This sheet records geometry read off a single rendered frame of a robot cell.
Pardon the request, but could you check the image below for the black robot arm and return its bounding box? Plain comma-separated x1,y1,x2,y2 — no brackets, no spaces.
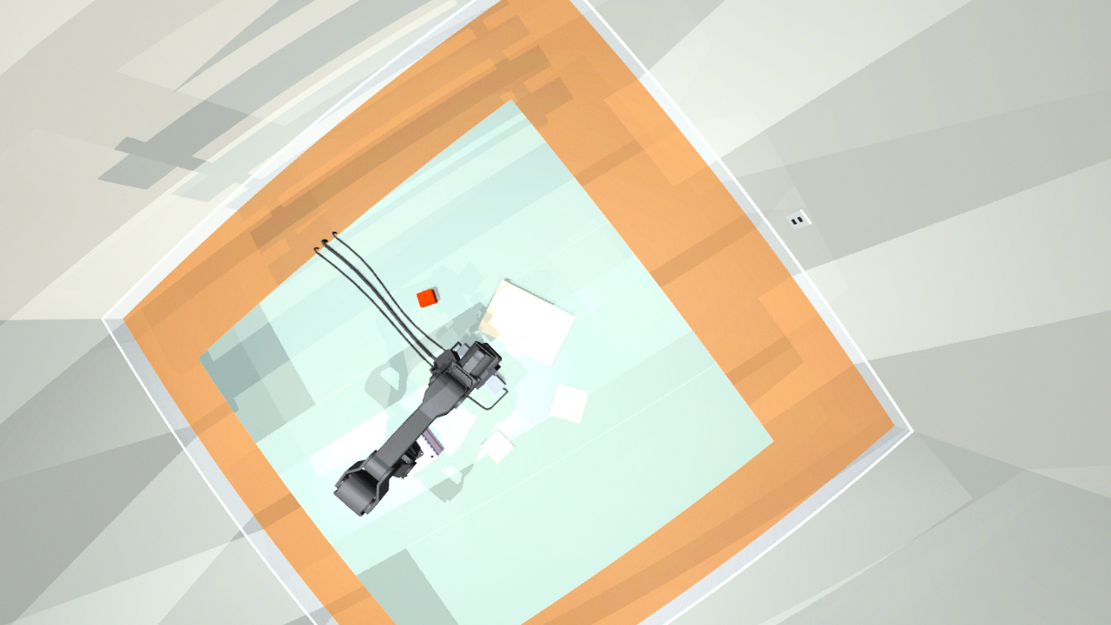
333,341,496,516

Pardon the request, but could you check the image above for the orange flat box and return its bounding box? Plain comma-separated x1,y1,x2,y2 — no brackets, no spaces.
416,289,437,308

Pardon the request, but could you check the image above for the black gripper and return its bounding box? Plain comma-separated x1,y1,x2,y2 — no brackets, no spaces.
477,343,502,381

